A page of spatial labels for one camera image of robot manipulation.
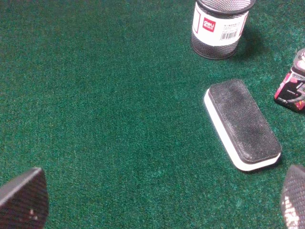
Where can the black white board eraser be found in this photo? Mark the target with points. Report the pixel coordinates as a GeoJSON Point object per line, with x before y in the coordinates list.
{"type": "Point", "coordinates": [241, 126]}

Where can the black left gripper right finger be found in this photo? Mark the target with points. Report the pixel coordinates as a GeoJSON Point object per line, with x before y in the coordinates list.
{"type": "Point", "coordinates": [293, 197]}

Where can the red black gum bottle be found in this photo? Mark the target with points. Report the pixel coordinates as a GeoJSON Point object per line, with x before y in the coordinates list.
{"type": "Point", "coordinates": [291, 92]}

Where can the black mesh pen holder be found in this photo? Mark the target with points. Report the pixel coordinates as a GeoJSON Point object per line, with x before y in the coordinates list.
{"type": "Point", "coordinates": [217, 27]}

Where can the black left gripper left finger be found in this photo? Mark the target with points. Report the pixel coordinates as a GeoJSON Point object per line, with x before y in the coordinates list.
{"type": "Point", "coordinates": [24, 201]}

